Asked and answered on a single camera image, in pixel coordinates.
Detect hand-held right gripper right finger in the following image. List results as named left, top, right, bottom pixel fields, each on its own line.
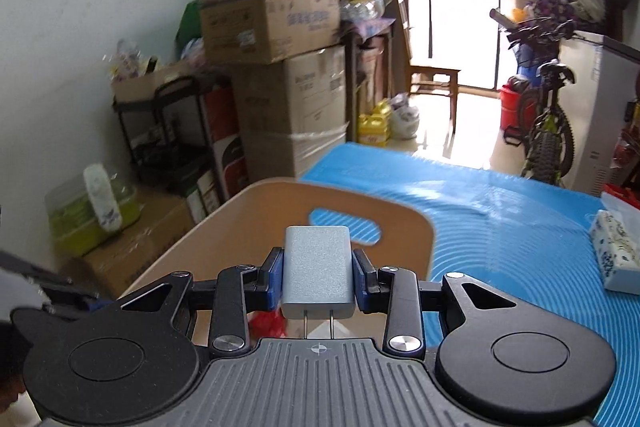
left=351, top=248, right=516, bottom=354

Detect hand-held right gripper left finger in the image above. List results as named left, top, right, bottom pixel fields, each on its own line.
left=120, top=247, right=285, bottom=358

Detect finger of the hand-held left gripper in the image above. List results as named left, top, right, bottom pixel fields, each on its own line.
left=0, top=249, right=118, bottom=314

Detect grey charger plug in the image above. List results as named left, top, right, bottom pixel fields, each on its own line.
left=279, top=225, right=357, bottom=338

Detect beige plastic bin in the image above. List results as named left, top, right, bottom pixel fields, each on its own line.
left=117, top=177, right=436, bottom=348

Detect green container with clear lid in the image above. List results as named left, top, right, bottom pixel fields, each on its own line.
left=44, top=173, right=139, bottom=259

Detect taped brown cardboard box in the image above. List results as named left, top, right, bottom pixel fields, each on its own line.
left=64, top=191, right=197, bottom=299

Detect green and white carton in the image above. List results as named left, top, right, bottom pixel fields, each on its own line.
left=186, top=168, right=222, bottom=224

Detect film-wrapped cardboard box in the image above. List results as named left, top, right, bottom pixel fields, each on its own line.
left=245, top=122, right=349, bottom=181

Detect red and white appliance box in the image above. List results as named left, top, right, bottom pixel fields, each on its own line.
left=204, top=86, right=249, bottom=204

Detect blue ruled mat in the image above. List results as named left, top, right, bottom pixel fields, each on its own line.
left=299, top=142, right=640, bottom=427

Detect yellow plastic jug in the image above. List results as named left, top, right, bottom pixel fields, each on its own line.
left=357, top=101, right=392, bottom=148

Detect black utility cart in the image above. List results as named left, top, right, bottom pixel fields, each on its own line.
left=112, top=74, right=232, bottom=208

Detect white plastic bag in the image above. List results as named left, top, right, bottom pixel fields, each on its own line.
left=390, top=92, right=421, bottom=140

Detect tall printed cardboard box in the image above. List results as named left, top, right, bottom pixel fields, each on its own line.
left=231, top=46, right=347, bottom=138

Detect wooden chair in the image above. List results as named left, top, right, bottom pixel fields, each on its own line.
left=399, top=0, right=462, bottom=138

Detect brown open cardboard box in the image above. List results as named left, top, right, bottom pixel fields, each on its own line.
left=111, top=61, right=202, bottom=106

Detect red bucket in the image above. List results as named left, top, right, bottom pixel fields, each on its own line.
left=499, top=76, right=525, bottom=131

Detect green and black bicycle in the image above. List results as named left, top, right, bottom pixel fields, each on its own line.
left=489, top=8, right=577, bottom=186

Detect clear plastic snack bags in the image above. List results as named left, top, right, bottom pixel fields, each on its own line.
left=102, top=38, right=162, bottom=81

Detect open cardboard box of packets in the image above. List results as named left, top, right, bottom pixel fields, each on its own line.
left=194, top=0, right=342, bottom=66

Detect floral tissue box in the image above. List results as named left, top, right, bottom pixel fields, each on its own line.
left=588, top=208, right=640, bottom=294

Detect green bag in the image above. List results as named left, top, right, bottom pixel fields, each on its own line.
left=174, top=0, right=204, bottom=58

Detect red and white packet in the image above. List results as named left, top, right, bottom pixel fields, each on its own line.
left=600, top=183, right=640, bottom=211

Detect white appliance cabinet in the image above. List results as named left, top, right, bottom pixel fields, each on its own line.
left=559, top=31, right=640, bottom=198

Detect red hanging decorations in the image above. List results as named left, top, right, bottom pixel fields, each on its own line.
left=611, top=104, right=640, bottom=188

